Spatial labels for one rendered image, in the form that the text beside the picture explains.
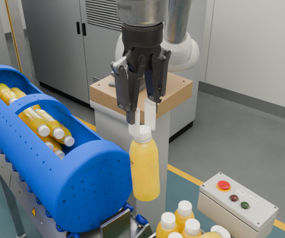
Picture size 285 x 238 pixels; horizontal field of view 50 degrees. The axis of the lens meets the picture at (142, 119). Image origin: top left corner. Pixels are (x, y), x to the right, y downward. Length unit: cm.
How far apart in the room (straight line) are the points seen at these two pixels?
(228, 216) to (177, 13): 77
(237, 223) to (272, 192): 177
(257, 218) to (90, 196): 46
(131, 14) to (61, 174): 49
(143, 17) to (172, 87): 106
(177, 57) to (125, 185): 68
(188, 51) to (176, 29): 15
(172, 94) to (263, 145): 184
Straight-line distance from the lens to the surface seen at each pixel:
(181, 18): 129
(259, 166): 292
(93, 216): 98
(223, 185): 95
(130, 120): 62
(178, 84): 159
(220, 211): 95
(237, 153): 300
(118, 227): 95
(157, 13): 53
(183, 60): 145
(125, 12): 54
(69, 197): 88
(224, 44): 372
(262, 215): 92
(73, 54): 346
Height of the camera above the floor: 174
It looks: 31 degrees down
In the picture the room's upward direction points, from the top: straight up
